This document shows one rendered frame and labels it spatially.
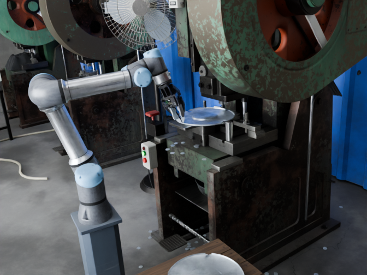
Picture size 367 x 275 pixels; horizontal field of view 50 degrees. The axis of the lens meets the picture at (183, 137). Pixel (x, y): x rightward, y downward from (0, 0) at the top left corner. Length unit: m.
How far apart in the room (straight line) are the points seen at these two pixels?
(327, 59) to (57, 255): 1.76
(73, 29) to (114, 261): 1.72
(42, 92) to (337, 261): 1.66
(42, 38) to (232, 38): 3.55
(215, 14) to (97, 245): 1.08
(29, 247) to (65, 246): 0.21
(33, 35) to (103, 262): 3.26
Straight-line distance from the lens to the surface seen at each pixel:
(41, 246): 2.56
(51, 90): 1.58
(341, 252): 2.35
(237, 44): 1.37
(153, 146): 2.05
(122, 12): 2.66
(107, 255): 1.85
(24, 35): 4.65
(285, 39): 1.67
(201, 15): 1.39
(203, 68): 1.92
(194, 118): 1.91
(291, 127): 2.02
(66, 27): 2.96
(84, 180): 1.69
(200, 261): 1.63
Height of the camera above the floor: 1.36
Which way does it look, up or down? 20 degrees down
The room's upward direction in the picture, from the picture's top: 4 degrees counter-clockwise
